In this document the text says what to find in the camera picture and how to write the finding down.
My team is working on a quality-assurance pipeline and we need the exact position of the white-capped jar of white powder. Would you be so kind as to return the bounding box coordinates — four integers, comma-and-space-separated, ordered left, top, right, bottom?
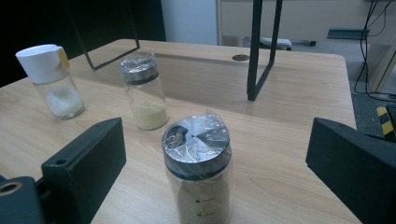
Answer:
15, 44, 86, 120

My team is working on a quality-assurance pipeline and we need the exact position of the black stand with striped base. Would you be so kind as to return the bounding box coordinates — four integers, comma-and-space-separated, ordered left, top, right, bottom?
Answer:
375, 105, 396, 143

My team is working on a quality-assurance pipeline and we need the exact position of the grey wall box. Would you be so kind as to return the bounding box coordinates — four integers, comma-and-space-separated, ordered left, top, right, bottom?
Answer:
326, 27, 371, 40

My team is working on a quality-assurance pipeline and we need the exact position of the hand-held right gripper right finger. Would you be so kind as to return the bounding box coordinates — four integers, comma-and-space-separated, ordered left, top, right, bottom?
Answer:
305, 117, 396, 224

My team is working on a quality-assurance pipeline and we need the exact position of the black metal shelf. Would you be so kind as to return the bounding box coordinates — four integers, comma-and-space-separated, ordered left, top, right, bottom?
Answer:
64, 0, 284, 102

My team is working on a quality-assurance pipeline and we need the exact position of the round metal lid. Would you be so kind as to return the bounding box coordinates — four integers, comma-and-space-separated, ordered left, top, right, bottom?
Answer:
161, 109, 233, 224

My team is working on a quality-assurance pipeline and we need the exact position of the white flat object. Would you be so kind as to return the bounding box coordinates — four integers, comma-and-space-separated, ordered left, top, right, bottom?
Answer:
260, 36, 292, 51

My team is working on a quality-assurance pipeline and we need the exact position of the white cabinet panel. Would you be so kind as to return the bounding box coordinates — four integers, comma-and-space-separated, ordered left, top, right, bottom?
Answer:
161, 0, 219, 46

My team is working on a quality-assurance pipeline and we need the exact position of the black socket cable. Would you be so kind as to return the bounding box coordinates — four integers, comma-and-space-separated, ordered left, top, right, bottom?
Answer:
354, 0, 396, 101

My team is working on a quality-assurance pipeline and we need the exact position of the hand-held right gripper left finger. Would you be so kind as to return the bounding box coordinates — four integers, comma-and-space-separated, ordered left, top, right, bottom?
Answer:
41, 117, 127, 224

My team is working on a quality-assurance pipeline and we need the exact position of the dark curtain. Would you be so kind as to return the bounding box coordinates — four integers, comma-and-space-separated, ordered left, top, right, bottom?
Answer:
0, 0, 166, 88

